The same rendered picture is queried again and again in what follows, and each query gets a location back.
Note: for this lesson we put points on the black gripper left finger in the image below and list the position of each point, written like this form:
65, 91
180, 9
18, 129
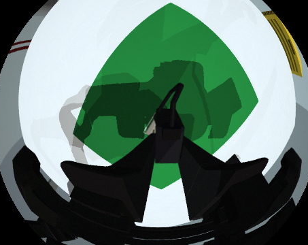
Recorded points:
128, 179

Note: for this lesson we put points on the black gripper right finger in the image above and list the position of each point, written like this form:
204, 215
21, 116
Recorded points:
205, 178

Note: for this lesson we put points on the green circuit board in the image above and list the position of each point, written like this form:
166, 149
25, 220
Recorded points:
168, 47

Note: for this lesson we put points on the black cooling fan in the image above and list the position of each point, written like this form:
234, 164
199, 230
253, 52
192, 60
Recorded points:
233, 160

